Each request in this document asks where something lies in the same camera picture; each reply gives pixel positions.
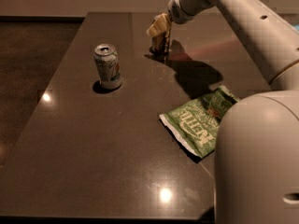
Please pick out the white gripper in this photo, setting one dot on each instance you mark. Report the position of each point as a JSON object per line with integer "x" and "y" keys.
{"x": 179, "y": 10}

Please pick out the green white 7up can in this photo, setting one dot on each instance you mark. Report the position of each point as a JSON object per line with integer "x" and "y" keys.
{"x": 108, "y": 67}

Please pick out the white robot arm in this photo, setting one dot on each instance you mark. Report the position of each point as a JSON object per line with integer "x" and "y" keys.
{"x": 257, "y": 150}

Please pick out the green kettle chips bag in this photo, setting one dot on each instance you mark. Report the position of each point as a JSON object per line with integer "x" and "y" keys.
{"x": 195, "y": 124}

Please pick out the orange soda can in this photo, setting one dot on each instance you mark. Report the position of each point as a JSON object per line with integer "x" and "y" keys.
{"x": 158, "y": 44}

